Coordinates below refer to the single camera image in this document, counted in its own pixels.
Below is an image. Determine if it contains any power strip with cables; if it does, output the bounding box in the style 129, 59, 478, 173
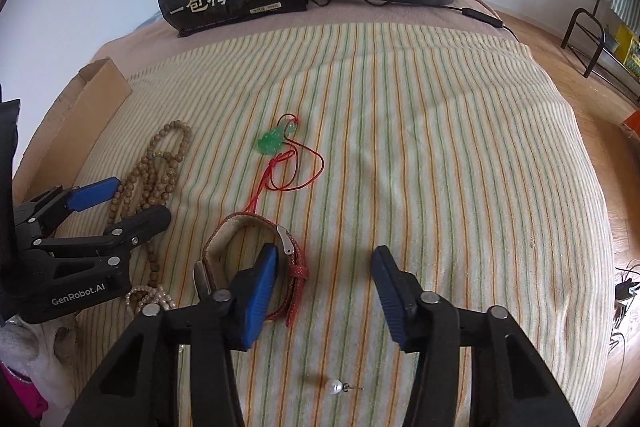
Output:
607, 259, 640, 348

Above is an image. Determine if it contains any yellow box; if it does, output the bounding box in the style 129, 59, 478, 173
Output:
615, 24, 640, 72

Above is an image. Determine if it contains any white pearl bracelet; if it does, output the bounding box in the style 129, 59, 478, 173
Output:
125, 286, 176, 315

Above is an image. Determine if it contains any brown wooden bead necklace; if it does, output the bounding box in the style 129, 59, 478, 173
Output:
107, 120, 193, 303

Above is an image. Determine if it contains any pearl stud earring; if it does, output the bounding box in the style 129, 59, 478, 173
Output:
325, 378, 363, 395

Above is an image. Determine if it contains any red strap wristwatch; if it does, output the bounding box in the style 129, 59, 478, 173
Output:
192, 213, 309, 327

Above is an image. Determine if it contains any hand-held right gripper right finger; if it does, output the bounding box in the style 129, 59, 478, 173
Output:
371, 245, 583, 427

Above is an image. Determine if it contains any black ring light cable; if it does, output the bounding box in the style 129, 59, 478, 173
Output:
442, 4, 518, 42

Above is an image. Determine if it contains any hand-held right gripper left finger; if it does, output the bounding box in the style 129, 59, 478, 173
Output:
62, 243, 279, 427

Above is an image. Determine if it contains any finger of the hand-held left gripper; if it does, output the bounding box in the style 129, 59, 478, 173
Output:
14, 177, 121, 238
32, 205, 172, 261

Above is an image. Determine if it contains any black metal rack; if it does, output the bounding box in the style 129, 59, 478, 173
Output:
560, 0, 640, 102

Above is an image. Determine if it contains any green pendant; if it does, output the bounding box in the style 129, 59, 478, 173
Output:
245, 113, 326, 215

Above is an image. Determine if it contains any cardboard box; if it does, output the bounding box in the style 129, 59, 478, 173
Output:
12, 57, 133, 202

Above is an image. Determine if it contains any pink cloth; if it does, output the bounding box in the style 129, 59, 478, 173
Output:
0, 364, 48, 420

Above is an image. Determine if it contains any white cloth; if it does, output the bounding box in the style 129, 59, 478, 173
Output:
0, 314, 76, 408

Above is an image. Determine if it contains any striped beige blanket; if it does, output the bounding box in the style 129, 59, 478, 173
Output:
55, 21, 616, 427

